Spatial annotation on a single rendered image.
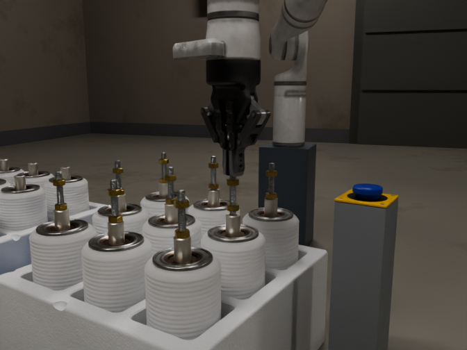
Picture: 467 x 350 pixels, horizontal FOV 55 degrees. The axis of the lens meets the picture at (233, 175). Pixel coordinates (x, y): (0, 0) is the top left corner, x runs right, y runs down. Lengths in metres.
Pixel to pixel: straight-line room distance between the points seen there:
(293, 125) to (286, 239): 0.58
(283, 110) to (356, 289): 0.71
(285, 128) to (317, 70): 2.73
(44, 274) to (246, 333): 0.31
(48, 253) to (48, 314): 0.09
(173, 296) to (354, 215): 0.26
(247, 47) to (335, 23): 3.40
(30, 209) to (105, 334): 0.48
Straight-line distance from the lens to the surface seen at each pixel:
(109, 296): 0.63
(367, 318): 0.67
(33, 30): 4.44
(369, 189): 0.62
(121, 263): 0.61
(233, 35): 0.60
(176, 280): 0.53
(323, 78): 3.96
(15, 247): 0.97
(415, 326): 1.00
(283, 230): 0.73
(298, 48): 1.27
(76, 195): 1.08
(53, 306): 0.67
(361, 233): 0.62
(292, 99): 1.26
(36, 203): 1.02
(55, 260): 0.71
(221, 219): 0.78
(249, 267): 0.64
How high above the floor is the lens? 0.46
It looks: 11 degrees down
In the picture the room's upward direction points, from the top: straight up
